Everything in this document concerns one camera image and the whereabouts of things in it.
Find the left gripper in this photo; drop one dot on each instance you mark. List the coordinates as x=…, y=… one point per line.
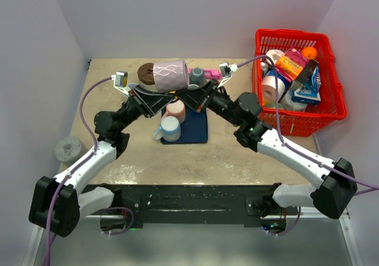
x=149, y=103

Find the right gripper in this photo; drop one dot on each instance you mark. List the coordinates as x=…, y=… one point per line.
x=197, y=98

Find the pink mug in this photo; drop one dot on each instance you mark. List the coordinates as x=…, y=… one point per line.
x=176, y=109

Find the mauve wavy mug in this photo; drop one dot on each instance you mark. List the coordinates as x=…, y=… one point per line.
x=171, y=76

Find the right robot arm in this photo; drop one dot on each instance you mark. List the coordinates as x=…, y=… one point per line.
x=330, y=184

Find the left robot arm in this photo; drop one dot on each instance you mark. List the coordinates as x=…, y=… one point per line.
x=59, y=203

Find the dark grey mug back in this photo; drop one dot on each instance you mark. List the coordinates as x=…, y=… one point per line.
x=197, y=78

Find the pink rectangular box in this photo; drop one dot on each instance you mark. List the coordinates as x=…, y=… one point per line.
x=211, y=73

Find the brown lidded white jar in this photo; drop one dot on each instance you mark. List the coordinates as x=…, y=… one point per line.
x=145, y=76

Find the dark blue tray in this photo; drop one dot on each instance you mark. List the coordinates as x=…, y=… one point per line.
x=194, y=129

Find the white toilet paper roll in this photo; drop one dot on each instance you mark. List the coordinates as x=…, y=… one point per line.
x=275, y=54

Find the grey cup at edge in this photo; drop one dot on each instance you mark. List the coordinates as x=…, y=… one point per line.
x=68, y=150

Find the orange pink snack box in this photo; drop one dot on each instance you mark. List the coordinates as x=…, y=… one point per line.
x=291, y=64

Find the red plastic basket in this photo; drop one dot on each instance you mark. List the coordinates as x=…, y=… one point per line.
x=332, y=106

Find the blue white box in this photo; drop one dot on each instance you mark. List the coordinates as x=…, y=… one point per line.
x=310, y=92

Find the orange fruit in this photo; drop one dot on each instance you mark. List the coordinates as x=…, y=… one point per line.
x=309, y=53

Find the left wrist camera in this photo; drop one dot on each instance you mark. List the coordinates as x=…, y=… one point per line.
x=120, y=81

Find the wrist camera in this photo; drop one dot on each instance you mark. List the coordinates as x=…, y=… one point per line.
x=120, y=81
x=227, y=70

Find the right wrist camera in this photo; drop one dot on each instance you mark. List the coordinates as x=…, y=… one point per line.
x=227, y=70

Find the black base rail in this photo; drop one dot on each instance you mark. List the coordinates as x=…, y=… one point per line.
x=247, y=205

